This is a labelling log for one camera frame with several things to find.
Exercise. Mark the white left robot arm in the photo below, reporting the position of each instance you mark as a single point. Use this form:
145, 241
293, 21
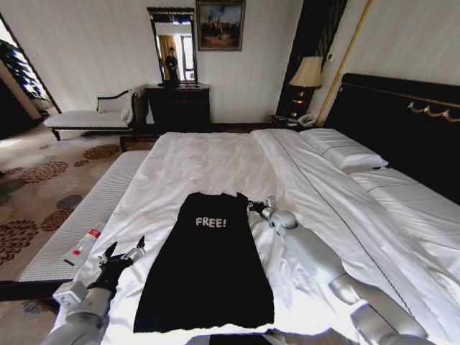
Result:
84, 316

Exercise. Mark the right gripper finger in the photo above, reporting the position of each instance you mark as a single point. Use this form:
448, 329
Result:
251, 203
251, 211

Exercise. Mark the clear bottle with red label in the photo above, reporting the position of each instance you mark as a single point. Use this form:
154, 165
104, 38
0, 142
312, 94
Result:
84, 244

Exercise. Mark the white pillow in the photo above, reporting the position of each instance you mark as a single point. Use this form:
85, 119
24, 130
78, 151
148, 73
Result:
341, 147

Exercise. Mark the dark nightstand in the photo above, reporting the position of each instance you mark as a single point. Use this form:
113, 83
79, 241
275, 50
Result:
282, 122

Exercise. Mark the person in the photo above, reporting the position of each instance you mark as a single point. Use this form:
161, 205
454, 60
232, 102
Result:
171, 64

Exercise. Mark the white duvet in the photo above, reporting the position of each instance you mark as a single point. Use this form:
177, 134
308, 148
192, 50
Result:
223, 165

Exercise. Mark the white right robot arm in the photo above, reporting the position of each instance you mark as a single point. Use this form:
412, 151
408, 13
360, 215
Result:
316, 251

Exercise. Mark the dark framed wall mirror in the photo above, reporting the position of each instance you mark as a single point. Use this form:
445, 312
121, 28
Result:
172, 46

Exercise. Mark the dark wooden dresser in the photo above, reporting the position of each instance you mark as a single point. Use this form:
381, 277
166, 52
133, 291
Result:
178, 106

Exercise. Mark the white telephone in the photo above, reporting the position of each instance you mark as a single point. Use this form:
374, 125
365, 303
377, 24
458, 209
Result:
306, 119

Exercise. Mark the robot front dark panel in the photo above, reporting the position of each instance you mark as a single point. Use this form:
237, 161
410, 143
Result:
237, 339

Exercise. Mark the white striped bed bench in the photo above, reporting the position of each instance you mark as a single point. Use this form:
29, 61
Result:
86, 201

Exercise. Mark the black headboard with gold trim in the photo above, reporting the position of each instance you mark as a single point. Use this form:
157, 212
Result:
402, 118

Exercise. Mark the black FREE print T-shirt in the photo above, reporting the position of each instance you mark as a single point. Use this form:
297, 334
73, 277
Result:
208, 273

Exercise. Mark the table lamp with cream shade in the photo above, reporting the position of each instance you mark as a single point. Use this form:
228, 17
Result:
306, 75

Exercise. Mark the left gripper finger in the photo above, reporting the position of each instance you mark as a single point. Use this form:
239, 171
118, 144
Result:
138, 248
109, 251

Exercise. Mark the white chaise cushion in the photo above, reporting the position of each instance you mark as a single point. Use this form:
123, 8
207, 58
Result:
126, 112

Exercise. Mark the gold wall trim strip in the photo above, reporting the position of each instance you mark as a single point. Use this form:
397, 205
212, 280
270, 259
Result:
341, 57

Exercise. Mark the framed painting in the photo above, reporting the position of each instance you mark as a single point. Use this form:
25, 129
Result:
220, 25

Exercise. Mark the white chaise longue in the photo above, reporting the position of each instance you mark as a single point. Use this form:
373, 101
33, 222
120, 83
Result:
86, 116

